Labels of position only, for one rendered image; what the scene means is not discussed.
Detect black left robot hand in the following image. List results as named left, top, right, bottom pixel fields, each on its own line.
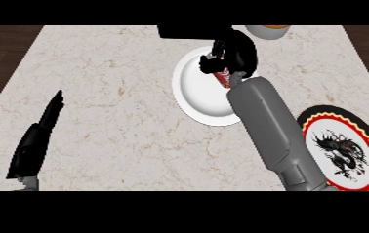
left=4, top=89, right=66, bottom=180

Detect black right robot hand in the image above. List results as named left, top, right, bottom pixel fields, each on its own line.
left=199, top=29, right=259, bottom=79

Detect red can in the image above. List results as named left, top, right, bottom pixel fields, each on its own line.
left=214, top=66, right=233, bottom=90

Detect plain white plate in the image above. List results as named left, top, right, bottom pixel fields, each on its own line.
left=171, top=45, right=259, bottom=127

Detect dragon print plate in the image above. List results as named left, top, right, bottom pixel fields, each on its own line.
left=295, top=104, right=369, bottom=192

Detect grey bowl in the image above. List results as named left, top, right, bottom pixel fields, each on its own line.
left=243, top=25, right=292, bottom=41

